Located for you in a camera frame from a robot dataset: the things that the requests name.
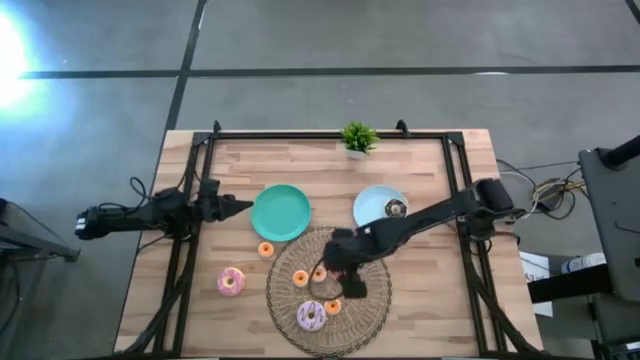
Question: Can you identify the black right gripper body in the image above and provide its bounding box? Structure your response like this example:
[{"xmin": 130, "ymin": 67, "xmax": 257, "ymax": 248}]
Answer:
[{"xmin": 323, "ymin": 227, "xmax": 374, "ymax": 276}]

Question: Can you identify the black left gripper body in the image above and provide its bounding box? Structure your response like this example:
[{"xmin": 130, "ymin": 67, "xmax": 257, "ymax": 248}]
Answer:
[{"xmin": 201, "ymin": 191, "xmax": 237, "ymax": 224}]

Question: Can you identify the large purple frosted donut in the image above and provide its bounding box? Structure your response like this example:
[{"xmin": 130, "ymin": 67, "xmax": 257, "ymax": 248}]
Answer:
[{"xmin": 296, "ymin": 300, "xmax": 328, "ymax": 332}]

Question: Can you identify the large pink frosted donut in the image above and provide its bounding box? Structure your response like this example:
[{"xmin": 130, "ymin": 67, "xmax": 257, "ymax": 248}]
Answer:
[{"xmin": 216, "ymin": 266, "xmax": 246, "ymax": 297}]

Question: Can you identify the round woven placemat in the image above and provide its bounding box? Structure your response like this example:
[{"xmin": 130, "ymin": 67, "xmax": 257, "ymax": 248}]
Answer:
[{"xmin": 265, "ymin": 225, "xmax": 393, "ymax": 357}]

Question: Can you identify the teal green plate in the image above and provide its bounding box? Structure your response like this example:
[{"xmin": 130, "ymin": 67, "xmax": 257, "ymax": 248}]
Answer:
[{"xmin": 249, "ymin": 183, "xmax": 313, "ymax": 243}]

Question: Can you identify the light blue plate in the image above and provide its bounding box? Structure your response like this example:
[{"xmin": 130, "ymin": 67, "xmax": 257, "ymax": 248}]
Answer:
[{"xmin": 352, "ymin": 184, "xmax": 410, "ymax": 229}]

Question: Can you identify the chocolate sprinkled donut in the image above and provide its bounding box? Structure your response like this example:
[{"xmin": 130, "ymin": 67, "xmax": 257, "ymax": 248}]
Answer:
[{"xmin": 383, "ymin": 198, "xmax": 409, "ymax": 219}]

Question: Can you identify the small potted green plant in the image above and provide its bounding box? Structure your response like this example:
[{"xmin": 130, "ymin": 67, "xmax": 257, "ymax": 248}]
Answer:
[{"xmin": 339, "ymin": 120, "xmax": 381, "ymax": 161}]

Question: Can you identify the white paper sheet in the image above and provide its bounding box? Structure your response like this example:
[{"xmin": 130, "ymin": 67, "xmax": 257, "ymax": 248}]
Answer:
[{"xmin": 519, "ymin": 250, "xmax": 555, "ymax": 318}]

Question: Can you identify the glass side table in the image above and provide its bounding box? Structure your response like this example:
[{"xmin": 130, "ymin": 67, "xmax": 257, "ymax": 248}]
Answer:
[{"xmin": 0, "ymin": 197, "xmax": 81, "ymax": 264}]

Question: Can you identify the black shelf bar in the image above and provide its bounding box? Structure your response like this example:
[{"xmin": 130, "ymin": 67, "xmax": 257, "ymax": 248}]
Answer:
[{"xmin": 527, "ymin": 263, "xmax": 615, "ymax": 305}]

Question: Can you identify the black power adapter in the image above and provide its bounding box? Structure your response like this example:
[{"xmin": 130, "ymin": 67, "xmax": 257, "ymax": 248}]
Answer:
[{"xmin": 538, "ymin": 178, "xmax": 565, "ymax": 211}]

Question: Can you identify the white plastic bottle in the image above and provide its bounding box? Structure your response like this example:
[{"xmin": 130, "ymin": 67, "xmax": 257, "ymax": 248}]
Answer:
[{"xmin": 560, "ymin": 252, "xmax": 608, "ymax": 275}]

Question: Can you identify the grey equipment base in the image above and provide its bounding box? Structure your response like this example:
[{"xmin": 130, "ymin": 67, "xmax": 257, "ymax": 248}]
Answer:
[{"xmin": 589, "ymin": 294, "xmax": 640, "ymax": 360}]

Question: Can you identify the grey equipment cart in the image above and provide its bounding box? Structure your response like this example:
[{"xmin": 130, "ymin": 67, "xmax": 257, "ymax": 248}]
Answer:
[{"xmin": 578, "ymin": 133, "xmax": 640, "ymax": 304}]

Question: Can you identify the black pole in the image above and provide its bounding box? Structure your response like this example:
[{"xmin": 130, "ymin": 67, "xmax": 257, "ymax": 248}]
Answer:
[{"xmin": 599, "ymin": 134, "xmax": 640, "ymax": 169}]

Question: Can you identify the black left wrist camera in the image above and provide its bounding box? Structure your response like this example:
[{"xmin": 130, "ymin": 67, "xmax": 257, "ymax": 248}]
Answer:
[{"xmin": 199, "ymin": 178, "xmax": 222, "ymax": 200}]

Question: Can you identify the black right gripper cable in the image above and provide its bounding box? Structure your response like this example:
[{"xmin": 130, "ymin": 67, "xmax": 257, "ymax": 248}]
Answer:
[{"xmin": 306, "ymin": 253, "xmax": 347, "ymax": 303}]

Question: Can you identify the black metal table frame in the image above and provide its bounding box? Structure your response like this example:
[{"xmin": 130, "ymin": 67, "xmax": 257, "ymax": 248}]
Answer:
[{"xmin": 117, "ymin": 118, "xmax": 546, "ymax": 359}]

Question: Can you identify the tangled cable bundle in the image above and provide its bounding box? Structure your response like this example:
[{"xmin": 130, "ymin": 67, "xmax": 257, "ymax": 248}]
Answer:
[{"xmin": 497, "ymin": 158, "xmax": 587, "ymax": 222}]

